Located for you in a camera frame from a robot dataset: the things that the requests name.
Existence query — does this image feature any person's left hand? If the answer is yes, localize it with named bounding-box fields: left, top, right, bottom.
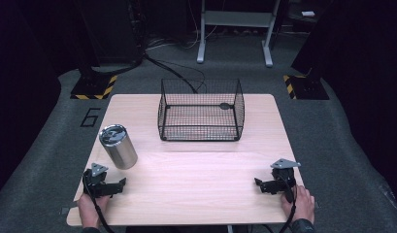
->
left=76, top=192, right=112, bottom=229

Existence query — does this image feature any left hand-held gripper cable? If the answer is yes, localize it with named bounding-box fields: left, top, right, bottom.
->
left=82, top=169, right=116, bottom=233

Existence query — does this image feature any right hand-held gripper cable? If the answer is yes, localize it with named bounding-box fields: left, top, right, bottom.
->
left=278, top=176, right=299, bottom=233

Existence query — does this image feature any stainless steel tumbler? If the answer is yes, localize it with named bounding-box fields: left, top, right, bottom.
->
left=98, top=123, right=139, bottom=171

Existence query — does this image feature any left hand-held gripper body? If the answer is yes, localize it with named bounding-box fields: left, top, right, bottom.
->
left=83, top=162, right=121, bottom=199

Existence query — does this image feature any person's right hand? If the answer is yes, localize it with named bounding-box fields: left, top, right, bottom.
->
left=281, top=184, right=316, bottom=225

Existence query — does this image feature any black stand with striped base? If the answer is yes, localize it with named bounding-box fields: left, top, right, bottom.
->
left=281, top=0, right=336, bottom=101
left=70, top=0, right=145, bottom=101

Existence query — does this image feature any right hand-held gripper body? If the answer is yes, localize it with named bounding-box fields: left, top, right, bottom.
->
left=263, top=157, right=302, bottom=204

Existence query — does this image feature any hand-held gripper cable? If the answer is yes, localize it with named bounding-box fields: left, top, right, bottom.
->
left=82, top=169, right=116, bottom=233
left=278, top=176, right=299, bottom=233

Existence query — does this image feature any black wire basket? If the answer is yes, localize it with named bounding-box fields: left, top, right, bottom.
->
left=156, top=78, right=247, bottom=143

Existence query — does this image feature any white metal stand frame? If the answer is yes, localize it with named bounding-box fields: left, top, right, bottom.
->
left=196, top=0, right=281, bottom=68

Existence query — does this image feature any black floor cable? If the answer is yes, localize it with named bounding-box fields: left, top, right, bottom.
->
left=143, top=51, right=208, bottom=95

